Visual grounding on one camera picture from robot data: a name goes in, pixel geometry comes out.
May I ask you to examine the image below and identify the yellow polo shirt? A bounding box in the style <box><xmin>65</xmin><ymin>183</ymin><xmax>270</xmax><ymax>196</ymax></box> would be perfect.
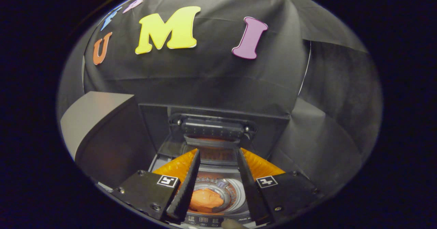
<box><xmin>189</xmin><ymin>187</ymin><xmax>226</xmax><ymax>214</ymax></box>

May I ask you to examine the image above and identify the grey cabinet with dark top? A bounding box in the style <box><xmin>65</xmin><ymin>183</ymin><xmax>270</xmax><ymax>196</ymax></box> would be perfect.
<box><xmin>60</xmin><ymin>91</ymin><xmax>157</xmax><ymax>188</ymax></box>

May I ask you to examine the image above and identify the dark grey washing machine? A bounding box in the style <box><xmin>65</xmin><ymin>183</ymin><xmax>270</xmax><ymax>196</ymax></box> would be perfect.
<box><xmin>149</xmin><ymin>144</ymin><xmax>270</xmax><ymax>229</ymax></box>

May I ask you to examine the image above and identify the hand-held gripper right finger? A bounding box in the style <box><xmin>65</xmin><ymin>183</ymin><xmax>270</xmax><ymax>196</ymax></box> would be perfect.
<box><xmin>237</xmin><ymin>148</ymin><xmax>321</xmax><ymax>225</ymax></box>

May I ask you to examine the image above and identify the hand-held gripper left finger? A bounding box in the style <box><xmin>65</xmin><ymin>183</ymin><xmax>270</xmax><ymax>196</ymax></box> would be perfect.
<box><xmin>114</xmin><ymin>149</ymin><xmax>201</xmax><ymax>224</ymax></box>

